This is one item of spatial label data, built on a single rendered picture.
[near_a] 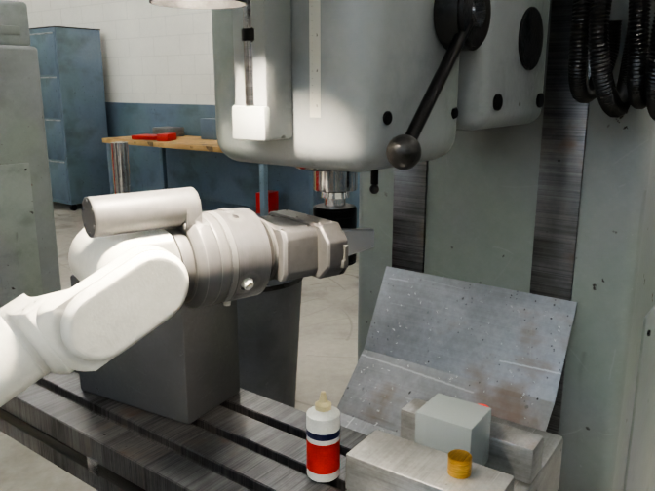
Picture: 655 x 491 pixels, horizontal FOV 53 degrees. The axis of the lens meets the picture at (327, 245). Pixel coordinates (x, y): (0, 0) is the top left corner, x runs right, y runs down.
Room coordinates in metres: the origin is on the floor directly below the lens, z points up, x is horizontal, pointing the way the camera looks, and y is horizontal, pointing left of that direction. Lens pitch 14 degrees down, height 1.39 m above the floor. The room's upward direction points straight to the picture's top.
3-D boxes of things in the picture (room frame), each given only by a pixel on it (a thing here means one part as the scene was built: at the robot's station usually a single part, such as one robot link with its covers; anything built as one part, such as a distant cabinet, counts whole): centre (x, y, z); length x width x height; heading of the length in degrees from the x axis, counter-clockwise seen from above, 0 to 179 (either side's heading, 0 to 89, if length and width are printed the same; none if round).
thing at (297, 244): (0.64, 0.06, 1.23); 0.13 x 0.12 x 0.10; 38
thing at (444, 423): (0.60, -0.13, 1.04); 0.06 x 0.05 x 0.06; 55
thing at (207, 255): (0.57, 0.16, 1.24); 0.11 x 0.11 x 0.11; 38
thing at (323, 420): (0.71, 0.01, 0.98); 0.04 x 0.04 x 0.11
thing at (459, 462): (0.54, -0.12, 1.05); 0.02 x 0.02 x 0.02
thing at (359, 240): (0.67, -0.03, 1.23); 0.06 x 0.02 x 0.03; 128
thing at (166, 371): (0.93, 0.26, 1.03); 0.22 x 0.12 x 0.20; 60
